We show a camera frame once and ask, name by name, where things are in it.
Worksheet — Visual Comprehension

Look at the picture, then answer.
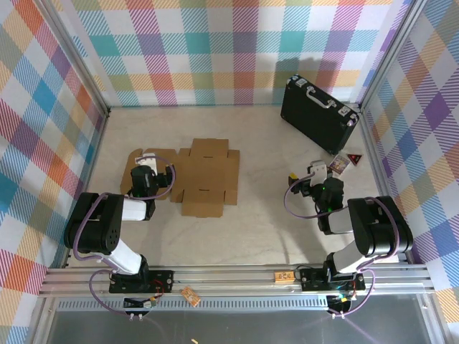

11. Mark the brown cardboard box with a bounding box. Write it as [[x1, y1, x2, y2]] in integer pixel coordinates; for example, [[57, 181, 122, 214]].
[[120, 138, 240, 219]]

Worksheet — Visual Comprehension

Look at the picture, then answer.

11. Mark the small purple card box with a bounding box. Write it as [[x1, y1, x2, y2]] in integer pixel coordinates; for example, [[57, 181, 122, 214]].
[[328, 154, 351, 176]]

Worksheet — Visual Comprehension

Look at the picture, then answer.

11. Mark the black right connector board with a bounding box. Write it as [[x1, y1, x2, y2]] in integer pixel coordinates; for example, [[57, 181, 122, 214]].
[[328, 293, 354, 313]]

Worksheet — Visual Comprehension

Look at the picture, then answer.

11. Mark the black connector board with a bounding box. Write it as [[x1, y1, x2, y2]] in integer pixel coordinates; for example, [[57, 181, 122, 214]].
[[123, 296, 158, 310], [328, 293, 354, 313]]

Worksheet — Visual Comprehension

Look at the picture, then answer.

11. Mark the black left connector board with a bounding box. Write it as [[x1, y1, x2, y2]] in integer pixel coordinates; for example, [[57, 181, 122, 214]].
[[123, 296, 158, 310]]

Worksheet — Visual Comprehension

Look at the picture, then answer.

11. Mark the perforated metal strip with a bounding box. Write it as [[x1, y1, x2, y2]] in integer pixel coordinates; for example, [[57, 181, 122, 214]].
[[57, 300, 333, 311]]

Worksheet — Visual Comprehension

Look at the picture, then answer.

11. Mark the grey metal panel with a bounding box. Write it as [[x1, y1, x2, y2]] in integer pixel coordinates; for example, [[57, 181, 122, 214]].
[[42, 308, 437, 344]]

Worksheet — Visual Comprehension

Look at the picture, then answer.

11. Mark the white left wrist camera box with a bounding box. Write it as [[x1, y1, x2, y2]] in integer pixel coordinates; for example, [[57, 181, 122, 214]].
[[134, 153, 159, 173]]

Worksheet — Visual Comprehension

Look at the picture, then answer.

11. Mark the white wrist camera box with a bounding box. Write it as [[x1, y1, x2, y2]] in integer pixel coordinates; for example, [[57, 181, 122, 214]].
[[134, 153, 159, 173], [308, 160, 331, 187]]

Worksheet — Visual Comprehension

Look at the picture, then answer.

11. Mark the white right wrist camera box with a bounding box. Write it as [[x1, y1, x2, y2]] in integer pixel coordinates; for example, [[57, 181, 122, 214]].
[[308, 160, 331, 187]]

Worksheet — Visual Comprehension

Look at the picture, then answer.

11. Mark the black briefcase with metal handle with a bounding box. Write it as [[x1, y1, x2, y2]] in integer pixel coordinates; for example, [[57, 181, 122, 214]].
[[280, 74, 361, 156]]

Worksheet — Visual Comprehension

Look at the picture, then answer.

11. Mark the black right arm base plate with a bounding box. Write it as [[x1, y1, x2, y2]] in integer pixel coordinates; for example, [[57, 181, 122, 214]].
[[299, 267, 367, 292]]

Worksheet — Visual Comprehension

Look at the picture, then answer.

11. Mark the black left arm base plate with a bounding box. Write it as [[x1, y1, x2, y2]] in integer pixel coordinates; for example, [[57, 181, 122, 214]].
[[108, 269, 176, 294]]

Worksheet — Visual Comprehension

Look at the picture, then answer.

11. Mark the aluminium cage frame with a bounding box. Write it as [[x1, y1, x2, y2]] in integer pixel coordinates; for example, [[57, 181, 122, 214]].
[[31, 0, 449, 344]]

